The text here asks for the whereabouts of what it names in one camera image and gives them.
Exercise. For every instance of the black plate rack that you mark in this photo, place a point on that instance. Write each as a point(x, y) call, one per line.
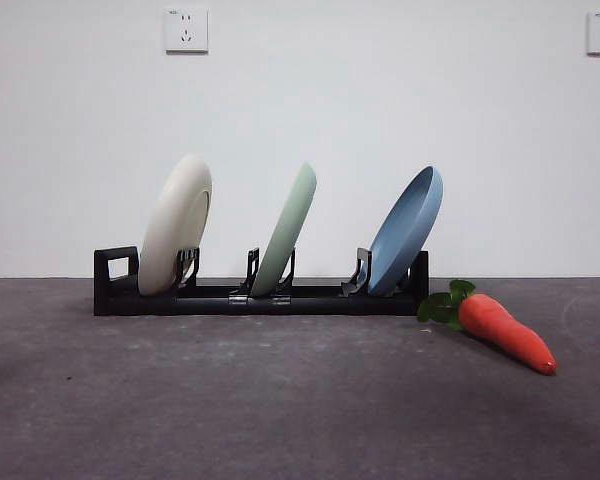
point(305, 306)

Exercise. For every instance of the blue plate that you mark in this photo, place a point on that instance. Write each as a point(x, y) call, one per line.
point(400, 240)

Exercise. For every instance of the cream white plate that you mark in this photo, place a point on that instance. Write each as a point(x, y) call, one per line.
point(172, 225)

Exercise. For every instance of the green plate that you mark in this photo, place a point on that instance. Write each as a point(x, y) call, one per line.
point(285, 230)

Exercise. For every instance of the orange carrot with green leaves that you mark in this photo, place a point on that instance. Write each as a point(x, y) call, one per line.
point(500, 330)

